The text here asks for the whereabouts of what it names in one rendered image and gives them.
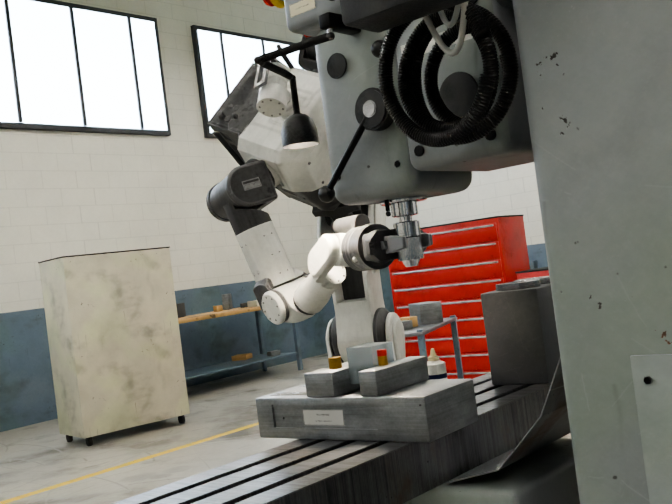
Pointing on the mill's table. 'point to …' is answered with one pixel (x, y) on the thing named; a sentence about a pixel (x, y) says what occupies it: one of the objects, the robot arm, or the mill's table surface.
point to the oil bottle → (436, 367)
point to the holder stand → (521, 332)
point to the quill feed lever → (367, 108)
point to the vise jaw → (329, 382)
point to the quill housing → (359, 182)
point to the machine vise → (374, 407)
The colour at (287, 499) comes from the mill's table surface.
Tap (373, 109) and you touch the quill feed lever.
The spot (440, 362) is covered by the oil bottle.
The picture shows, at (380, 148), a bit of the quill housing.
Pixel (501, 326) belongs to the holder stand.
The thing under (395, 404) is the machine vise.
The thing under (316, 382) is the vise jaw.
